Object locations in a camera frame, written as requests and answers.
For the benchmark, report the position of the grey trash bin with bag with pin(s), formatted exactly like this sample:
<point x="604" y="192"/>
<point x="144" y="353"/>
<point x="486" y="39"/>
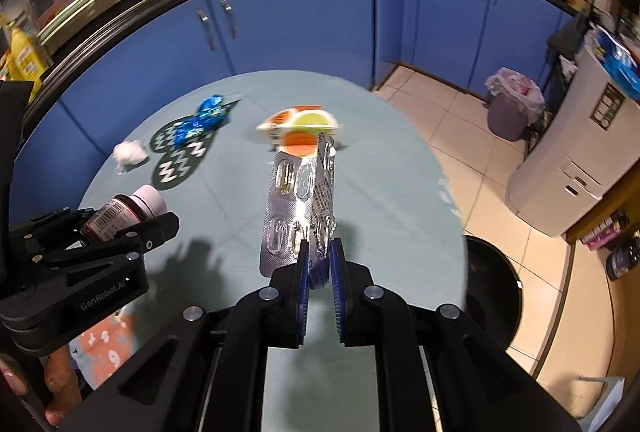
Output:
<point x="510" y="109"/>

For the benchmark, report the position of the large yellow detergent bottle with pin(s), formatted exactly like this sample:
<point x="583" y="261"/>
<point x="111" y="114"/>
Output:
<point x="24" y="54"/>

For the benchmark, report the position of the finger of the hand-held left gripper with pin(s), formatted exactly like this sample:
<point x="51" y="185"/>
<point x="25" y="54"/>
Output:
<point x="155" y="232"/>
<point x="50" y="232"/>

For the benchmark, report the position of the silver blister pack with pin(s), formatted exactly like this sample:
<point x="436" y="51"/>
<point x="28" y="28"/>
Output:
<point x="295" y="212"/>

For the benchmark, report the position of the blue snack packet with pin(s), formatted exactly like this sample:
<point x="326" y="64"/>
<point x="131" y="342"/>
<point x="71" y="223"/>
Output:
<point x="617" y="59"/>

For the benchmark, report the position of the dark jar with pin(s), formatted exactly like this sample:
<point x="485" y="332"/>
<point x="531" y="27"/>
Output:
<point x="622" y="263"/>

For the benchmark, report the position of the tall white appliance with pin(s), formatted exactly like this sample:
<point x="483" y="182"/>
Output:
<point x="560" y="151"/>

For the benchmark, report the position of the orange and yellow wrapper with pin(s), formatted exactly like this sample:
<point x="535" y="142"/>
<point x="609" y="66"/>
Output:
<point x="305" y="119"/>

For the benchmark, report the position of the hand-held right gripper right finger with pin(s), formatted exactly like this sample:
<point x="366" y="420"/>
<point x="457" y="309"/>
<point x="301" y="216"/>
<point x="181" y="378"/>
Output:
<point x="336" y="292"/>

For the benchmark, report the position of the pink box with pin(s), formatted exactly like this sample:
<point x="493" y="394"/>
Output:
<point x="602" y="234"/>

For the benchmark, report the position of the blue lower kitchen cabinets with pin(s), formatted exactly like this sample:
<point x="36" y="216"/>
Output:
<point x="300" y="21"/>

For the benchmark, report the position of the person's left hand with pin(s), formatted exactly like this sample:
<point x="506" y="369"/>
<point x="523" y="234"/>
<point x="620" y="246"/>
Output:
<point x="60" y="377"/>

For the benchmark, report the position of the black round stool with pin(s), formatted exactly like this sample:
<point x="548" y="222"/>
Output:
<point x="492" y="292"/>

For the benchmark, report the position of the crumpled white tissue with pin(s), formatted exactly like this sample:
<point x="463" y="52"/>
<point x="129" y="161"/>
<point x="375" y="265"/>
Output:
<point x="129" y="154"/>

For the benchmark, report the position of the blue candy wrapper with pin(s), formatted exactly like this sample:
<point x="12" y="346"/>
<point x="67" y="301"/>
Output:
<point x="187" y="132"/>
<point x="212" y="109"/>

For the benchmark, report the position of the brown medicine bottle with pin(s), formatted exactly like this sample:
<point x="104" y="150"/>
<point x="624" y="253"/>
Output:
<point x="120" y="212"/>

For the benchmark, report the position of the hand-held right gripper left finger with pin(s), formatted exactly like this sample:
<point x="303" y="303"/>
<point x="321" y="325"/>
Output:
<point x="301" y="292"/>

